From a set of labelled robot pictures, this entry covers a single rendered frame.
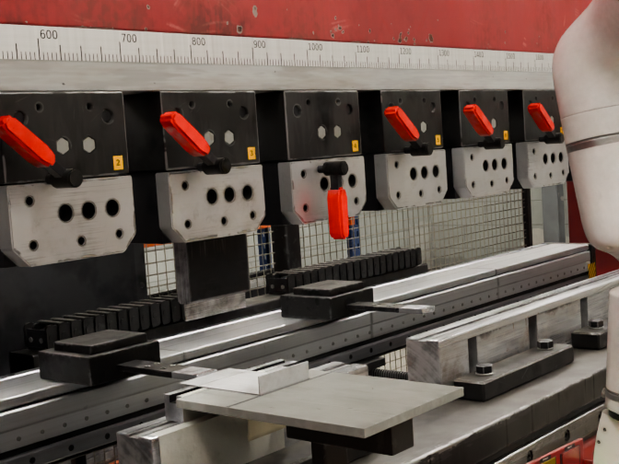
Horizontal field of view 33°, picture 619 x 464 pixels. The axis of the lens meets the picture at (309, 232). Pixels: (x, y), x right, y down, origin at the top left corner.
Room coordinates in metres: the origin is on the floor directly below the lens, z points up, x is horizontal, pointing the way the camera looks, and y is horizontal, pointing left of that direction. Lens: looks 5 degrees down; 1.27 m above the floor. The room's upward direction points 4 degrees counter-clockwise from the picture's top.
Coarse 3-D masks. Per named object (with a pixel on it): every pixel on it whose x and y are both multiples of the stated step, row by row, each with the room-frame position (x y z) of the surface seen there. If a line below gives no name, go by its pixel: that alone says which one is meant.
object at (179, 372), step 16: (80, 336) 1.39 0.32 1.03; (96, 336) 1.38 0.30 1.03; (112, 336) 1.37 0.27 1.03; (128, 336) 1.36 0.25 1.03; (144, 336) 1.38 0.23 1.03; (48, 352) 1.35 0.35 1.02; (64, 352) 1.34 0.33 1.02; (80, 352) 1.33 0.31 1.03; (96, 352) 1.32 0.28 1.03; (112, 352) 1.33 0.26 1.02; (128, 352) 1.34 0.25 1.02; (144, 352) 1.36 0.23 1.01; (48, 368) 1.35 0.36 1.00; (64, 368) 1.33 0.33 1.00; (80, 368) 1.31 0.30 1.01; (96, 368) 1.30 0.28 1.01; (112, 368) 1.32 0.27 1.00; (128, 368) 1.31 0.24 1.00; (144, 368) 1.29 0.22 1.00; (160, 368) 1.28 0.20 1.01; (176, 368) 1.28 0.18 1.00; (192, 368) 1.27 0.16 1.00; (208, 368) 1.27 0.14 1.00; (80, 384) 1.31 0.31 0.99; (96, 384) 1.30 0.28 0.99
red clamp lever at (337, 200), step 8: (320, 168) 1.30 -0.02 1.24; (328, 168) 1.29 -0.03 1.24; (336, 168) 1.28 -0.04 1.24; (344, 168) 1.28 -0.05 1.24; (336, 176) 1.28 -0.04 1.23; (336, 184) 1.28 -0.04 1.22; (328, 192) 1.29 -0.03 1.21; (336, 192) 1.28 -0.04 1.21; (344, 192) 1.28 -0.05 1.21; (328, 200) 1.29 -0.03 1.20; (336, 200) 1.28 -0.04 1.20; (344, 200) 1.28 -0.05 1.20; (328, 208) 1.29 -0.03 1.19; (336, 208) 1.28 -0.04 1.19; (344, 208) 1.28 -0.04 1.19; (336, 216) 1.28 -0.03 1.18; (344, 216) 1.28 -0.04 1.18; (336, 224) 1.28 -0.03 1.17; (344, 224) 1.28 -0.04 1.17; (336, 232) 1.28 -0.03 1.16; (344, 232) 1.28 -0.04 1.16
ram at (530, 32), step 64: (0, 0) 0.97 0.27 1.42; (64, 0) 1.03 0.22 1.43; (128, 0) 1.09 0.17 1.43; (192, 0) 1.16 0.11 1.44; (256, 0) 1.24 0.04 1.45; (320, 0) 1.33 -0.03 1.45; (384, 0) 1.44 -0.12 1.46; (448, 0) 1.56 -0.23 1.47; (512, 0) 1.71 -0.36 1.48; (576, 0) 1.89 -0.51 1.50; (0, 64) 0.97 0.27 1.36; (64, 64) 1.02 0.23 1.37; (128, 64) 1.08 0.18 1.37; (192, 64) 1.15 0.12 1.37
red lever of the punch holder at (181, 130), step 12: (168, 120) 1.08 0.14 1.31; (180, 120) 1.08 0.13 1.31; (168, 132) 1.09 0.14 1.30; (180, 132) 1.08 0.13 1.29; (192, 132) 1.09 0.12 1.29; (180, 144) 1.10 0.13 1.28; (192, 144) 1.09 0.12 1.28; (204, 144) 1.10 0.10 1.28; (204, 156) 1.11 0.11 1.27; (204, 168) 1.13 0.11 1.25; (216, 168) 1.12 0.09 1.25; (228, 168) 1.12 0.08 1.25
